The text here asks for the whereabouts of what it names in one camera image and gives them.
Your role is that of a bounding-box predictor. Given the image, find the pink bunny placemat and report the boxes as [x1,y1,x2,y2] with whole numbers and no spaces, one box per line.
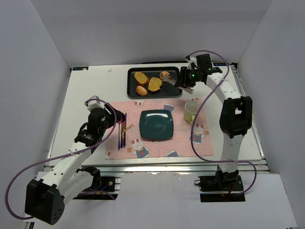
[105,99,214,160]

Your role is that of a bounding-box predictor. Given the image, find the small round bun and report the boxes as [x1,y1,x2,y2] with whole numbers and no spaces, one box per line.
[159,71,171,82]

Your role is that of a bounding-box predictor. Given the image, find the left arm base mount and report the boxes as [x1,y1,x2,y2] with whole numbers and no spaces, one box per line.
[74,173,121,200]

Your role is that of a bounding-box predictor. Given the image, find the pale green mug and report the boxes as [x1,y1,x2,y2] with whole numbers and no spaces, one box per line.
[183,101,200,124]

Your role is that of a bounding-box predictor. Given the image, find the thick bread slice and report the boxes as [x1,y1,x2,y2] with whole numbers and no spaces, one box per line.
[134,72,149,86]

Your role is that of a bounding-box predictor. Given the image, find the toast slice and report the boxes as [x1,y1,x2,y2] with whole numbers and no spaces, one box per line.
[148,77,163,93]

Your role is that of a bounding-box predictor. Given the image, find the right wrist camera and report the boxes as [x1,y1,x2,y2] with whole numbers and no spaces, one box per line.
[185,55,198,70]

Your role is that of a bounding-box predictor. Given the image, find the iridescent knife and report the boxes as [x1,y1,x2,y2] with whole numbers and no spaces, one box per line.
[121,113,127,148]

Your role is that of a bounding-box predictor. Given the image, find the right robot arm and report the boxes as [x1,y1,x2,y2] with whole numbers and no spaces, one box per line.
[174,53,253,191]

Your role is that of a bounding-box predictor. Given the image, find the aluminium table frame rail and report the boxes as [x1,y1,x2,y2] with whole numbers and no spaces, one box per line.
[90,159,270,173]

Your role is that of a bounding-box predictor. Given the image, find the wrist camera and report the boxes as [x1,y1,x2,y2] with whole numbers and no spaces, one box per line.
[84,95,104,112]
[185,55,198,70]

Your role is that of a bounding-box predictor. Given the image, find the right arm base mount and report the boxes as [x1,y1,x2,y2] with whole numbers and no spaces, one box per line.
[194,176,245,203]

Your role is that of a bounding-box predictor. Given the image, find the sesame bun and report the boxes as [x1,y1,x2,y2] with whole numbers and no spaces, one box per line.
[136,86,148,96]

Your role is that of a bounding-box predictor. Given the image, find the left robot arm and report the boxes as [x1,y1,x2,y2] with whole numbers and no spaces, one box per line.
[25,104,122,225]

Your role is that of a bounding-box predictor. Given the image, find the iridescent spoon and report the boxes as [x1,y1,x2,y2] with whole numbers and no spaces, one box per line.
[118,113,125,150]

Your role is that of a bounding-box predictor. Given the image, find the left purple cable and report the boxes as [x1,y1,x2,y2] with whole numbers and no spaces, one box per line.
[5,99,120,220]

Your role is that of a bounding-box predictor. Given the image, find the dark green square plate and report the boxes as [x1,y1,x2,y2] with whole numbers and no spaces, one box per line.
[139,109,173,141]

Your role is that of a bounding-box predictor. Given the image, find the black baking tray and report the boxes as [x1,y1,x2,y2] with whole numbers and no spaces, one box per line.
[127,66,182,99]

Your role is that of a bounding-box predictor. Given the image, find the metal serving tongs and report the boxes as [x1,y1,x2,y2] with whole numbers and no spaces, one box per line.
[164,77,193,94]

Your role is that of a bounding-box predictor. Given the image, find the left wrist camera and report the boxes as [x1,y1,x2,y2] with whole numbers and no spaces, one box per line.
[84,95,104,112]

